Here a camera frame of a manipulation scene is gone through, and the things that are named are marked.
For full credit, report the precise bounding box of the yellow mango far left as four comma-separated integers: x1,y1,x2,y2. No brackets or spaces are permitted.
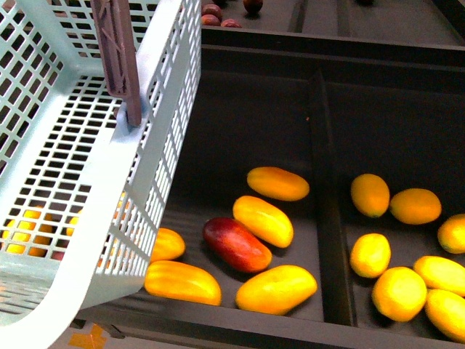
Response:
1,206,54,258

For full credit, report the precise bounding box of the yellow lemon bottom right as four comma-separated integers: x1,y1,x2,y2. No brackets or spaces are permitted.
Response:
424,289,464,344

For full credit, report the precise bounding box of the yellow mango lower left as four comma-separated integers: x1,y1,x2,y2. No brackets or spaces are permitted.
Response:
144,260,222,306

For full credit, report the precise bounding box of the yellow mango by basket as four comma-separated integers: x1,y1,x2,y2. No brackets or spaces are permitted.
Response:
150,228,186,263

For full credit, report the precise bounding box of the yellow lemon bottom centre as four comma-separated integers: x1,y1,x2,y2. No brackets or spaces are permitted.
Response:
371,267,427,322

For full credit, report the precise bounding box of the yellow mango middle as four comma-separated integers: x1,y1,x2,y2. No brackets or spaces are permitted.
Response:
232,196,294,248

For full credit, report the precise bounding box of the yellow mango lower right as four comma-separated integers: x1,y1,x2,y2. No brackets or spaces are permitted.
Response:
235,265,318,316

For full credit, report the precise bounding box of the brown basket handle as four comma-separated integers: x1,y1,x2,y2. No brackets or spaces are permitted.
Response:
90,0,142,127

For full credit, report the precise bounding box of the yellow lemon top left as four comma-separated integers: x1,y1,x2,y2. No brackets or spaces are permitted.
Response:
350,173,390,218

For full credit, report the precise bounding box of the yellow mango top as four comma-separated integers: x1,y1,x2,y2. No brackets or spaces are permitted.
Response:
246,167,310,201

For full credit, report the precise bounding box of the yellow lemon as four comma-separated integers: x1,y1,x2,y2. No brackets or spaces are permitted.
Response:
424,289,464,344
371,267,427,322
349,233,392,278
350,173,390,218
413,255,464,297
389,188,442,225

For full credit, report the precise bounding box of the yellow lemon middle left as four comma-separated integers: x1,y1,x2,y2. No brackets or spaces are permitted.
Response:
349,233,392,278

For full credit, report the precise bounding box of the light blue plastic basket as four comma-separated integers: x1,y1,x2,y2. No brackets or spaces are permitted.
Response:
1,1,201,348

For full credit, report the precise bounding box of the yellow lemon right edge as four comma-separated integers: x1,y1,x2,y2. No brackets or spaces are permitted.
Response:
437,214,464,254

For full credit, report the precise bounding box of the orange floor tape marker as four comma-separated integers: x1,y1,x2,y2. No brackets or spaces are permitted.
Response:
68,324,107,349

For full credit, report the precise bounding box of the red mango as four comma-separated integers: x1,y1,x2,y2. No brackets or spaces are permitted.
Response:
203,217,272,273

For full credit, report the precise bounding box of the black produce display tray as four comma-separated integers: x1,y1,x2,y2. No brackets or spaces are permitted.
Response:
79,28,464,348

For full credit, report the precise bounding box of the upper black display tray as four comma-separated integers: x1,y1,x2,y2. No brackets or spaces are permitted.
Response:
202,1,464,68

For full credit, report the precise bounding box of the yellow lemon top right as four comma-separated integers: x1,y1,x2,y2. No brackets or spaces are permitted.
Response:
389,188,442,225

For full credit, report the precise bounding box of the yellow lemon middle right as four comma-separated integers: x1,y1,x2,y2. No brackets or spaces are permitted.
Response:
413,255,464,297

